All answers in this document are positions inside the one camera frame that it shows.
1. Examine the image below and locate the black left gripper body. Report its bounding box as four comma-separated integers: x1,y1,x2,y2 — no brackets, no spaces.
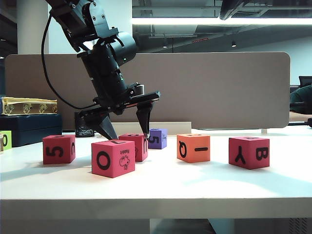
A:
78,69,161,120

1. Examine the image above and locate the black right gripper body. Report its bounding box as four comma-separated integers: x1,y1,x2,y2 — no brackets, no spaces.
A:
218,0,312,20

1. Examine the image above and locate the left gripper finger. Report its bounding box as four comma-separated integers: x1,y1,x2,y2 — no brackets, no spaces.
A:
136,102,154,138
84,113,118,141

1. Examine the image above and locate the red foam block printed turtle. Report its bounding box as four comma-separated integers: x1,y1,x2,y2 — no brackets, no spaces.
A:
118,133,149,162

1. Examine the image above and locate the red foam block printed 5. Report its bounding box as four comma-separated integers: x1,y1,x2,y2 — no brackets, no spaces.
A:
42,135,76,165

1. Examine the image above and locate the orange foam block printed Q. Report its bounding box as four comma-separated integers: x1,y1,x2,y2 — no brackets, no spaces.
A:
176,133,211,164

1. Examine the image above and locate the red foam block printed Y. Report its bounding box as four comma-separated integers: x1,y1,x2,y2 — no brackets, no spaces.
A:
228,136,271,170

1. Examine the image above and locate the black mug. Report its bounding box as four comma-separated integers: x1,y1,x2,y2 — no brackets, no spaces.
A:
74,111,102,138

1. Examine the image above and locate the purple foam block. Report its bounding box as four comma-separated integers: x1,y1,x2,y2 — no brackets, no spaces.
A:
147,128,169,150

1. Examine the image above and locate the red foam block printed O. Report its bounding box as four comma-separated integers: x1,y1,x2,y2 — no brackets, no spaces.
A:
91,139,136,178

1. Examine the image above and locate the dark blue box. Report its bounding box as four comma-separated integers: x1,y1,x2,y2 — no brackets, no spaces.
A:
0,113,63,148

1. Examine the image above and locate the brown desk divider panel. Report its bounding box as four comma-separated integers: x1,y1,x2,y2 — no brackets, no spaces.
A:
4,52,291,130

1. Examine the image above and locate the yellow printed box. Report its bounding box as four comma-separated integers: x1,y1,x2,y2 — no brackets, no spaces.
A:
0,97,59,116

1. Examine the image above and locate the green foam block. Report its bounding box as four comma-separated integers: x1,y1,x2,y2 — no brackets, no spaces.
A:
0,131,13,150

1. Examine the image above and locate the dark green office chair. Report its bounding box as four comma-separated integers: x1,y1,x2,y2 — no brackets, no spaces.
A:
289,85,312,115

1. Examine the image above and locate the beige cable tray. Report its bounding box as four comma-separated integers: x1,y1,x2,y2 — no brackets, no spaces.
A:
111,121,193,137

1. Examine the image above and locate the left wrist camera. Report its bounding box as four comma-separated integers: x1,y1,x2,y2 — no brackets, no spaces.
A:
126,82,146,98

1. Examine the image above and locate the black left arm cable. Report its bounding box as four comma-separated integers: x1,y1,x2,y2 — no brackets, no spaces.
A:
40,11,98,110

